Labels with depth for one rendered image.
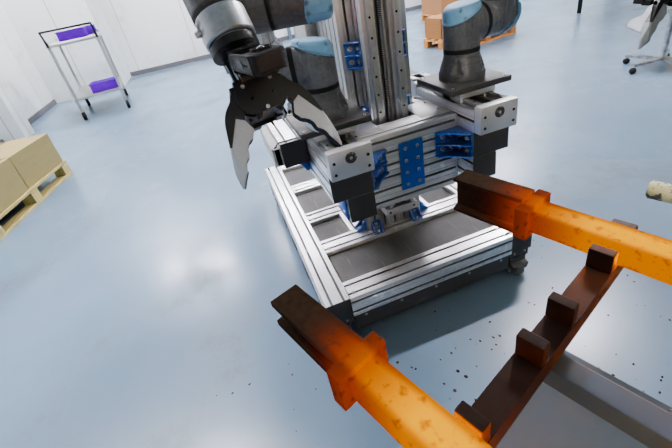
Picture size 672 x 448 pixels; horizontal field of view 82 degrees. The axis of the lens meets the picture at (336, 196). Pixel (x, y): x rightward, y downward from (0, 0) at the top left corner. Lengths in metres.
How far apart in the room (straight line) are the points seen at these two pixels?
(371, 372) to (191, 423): 1.31
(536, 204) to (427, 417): 0.24
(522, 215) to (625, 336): 1.28
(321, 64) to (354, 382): 0.97
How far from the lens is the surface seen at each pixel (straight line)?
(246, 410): 1.51
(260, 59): 0.48
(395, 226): 1.67
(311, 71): 1.15
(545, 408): 0.61
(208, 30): 0.59
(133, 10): 9.21
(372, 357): 0.30
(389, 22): 1.34
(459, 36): 1.36
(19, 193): 3.80
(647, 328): 1.73
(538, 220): 0.43
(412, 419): 0.27
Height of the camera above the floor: 1.21
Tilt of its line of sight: 30 degrees down
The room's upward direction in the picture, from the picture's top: 11 degrees counter-clockwise
